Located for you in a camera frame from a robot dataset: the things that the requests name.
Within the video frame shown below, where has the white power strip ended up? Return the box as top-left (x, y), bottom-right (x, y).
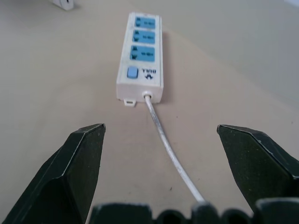
top-left (115, 12), bottom-right (163, 108)

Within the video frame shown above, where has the white power cord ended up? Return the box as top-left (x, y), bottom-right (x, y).
top-left (143, 91), bottom-right (206, 203)

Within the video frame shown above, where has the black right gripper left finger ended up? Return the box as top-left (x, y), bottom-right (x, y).
top-left (0, 123), bottom-right (107, 224)

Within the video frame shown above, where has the white plug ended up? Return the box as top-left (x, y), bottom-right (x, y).
top-left (50, 0), bottom-right (76, 11)

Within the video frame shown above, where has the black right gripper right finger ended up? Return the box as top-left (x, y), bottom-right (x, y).
top-left (216, 124), bottom-right (299, 213)

